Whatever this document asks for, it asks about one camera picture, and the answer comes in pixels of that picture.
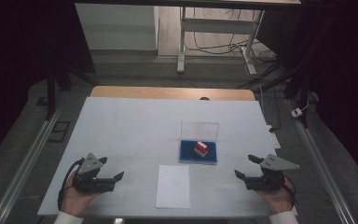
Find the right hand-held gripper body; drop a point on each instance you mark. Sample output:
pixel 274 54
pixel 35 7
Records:
pixel 265 180

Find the large white table cover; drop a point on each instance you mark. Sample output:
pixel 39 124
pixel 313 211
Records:
pixel 130 130

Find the red stamp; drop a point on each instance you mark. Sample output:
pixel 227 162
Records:
pixel 201 149

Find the white label strip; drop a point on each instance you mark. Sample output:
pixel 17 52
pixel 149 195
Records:
pixel 275 140

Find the person's right hand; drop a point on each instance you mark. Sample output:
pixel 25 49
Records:
pixel 276 200

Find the aluminium rail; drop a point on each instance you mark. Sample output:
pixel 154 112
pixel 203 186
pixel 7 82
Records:
pixel 320 165
pixel 24 165

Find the dark curtain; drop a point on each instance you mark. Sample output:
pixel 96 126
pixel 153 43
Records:
pixel 345 77
pixel 18 46

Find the black floor socket plate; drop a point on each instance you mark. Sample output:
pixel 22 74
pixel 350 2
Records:
pixel 59 131

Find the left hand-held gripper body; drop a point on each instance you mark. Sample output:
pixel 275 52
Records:
pixel 90 182

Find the white paper sheet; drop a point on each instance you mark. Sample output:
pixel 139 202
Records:
pixel 173 186

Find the white desk frame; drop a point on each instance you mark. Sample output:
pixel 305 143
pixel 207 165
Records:
pixel 217 26

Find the person's left hand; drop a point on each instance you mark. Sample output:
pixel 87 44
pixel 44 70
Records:
pixel 74 201

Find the small dark round knob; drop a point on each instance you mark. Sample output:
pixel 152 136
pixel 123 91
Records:
pixel 204 98

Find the black metal stand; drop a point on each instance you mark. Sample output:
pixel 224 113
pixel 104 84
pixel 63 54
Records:
pixel 301 81
pixel 51 93

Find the blue ink pad box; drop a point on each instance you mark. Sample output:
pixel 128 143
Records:
pixel 188 154

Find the white cabinet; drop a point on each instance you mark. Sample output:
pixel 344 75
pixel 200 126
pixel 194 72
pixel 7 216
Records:
pixel 118 28

